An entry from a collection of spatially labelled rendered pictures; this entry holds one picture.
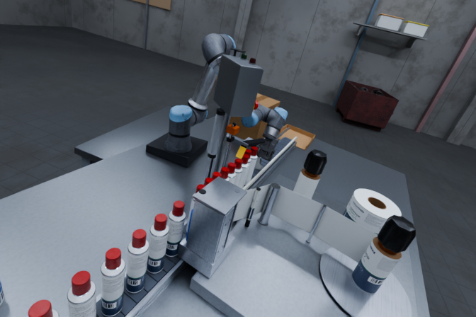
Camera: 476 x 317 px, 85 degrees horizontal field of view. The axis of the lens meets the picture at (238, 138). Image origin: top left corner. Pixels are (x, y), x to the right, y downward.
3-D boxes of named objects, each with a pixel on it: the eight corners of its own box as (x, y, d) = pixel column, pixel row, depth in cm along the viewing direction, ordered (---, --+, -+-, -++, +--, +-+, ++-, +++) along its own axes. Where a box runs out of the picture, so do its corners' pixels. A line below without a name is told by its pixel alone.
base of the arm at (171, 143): (179, 156, 137) (180, 139, 134) (159, 146, 143) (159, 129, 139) (197, 147, 150) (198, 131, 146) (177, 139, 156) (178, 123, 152)
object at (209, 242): (209, 279, 80) (226, 216, 69) (176, 255, 84) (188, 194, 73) (231, 250, 92) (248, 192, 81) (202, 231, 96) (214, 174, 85)
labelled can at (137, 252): (134, 298, 70) (139, 245, 62) (121, 286, 72) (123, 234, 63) (149, 284, 75) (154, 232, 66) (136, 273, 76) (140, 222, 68)
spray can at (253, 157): (246, 187, 128) (257, 151, 119) (237, 182, 129) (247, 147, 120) (251, 182, 132) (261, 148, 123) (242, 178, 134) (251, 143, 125)
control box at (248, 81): (229, 117, 94) (240, 65, 86) (212, 100, 108) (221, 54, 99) (252, 117, 99) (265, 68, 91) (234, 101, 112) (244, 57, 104)
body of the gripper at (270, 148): (267, 160, 126) (277, 139, 127) (251, 153, 129) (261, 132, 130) (270, 162, 133) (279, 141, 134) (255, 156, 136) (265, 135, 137)
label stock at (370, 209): (333, 213, 125) (344, 189, 118) (363, 210, 132) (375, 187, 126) (362, 247, 108) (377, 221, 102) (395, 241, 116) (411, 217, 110)
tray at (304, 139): (304, 150, 195) (307, 146, 193) (274, 137, 204) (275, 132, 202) (314, 139, 220) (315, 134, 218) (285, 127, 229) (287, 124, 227)
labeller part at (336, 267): (414, 358, 73) (416, 356, 72) (309, 292, 84) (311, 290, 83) (406, 277, 99) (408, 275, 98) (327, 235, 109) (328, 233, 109)
